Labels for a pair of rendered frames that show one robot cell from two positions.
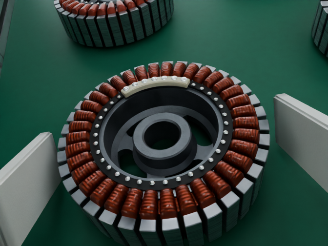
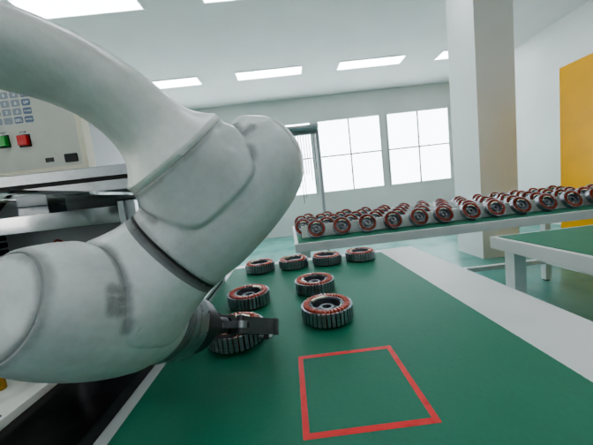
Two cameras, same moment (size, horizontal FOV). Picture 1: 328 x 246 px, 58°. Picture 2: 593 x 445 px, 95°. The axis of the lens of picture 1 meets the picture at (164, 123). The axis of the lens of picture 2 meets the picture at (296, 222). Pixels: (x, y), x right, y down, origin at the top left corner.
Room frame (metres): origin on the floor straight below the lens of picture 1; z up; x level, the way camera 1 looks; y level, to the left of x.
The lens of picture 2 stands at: (-0.40, -0.18, 1.03)
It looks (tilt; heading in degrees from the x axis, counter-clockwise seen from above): 6 degrees down; 5
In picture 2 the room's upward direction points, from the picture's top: 6 degrees counter-clockwise
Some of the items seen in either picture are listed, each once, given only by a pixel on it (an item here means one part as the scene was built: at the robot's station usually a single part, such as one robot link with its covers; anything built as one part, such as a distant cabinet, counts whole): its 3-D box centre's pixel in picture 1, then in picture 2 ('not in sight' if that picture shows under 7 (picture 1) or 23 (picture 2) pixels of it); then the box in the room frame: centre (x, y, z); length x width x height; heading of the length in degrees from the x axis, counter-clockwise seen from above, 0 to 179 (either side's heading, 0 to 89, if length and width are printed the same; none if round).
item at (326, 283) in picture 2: not in sight; (314, 283); (0.35, -0.15, 0.77); 0.11 x 0.11 x 0.04
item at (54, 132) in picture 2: not in sight; (51, 145); (0.26, 0.47, 1.22); 0.44 x 0.39 x 0.20; 96
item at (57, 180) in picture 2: not in sight; (56, 195); (0.25, 0.48, 1.09); 0.68 x 0.44 x 0.05; 96
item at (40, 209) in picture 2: not in sight; (44, 212); (0.12, 0.37, 1.05); 0.06 x 0.04 x 0.04; 96
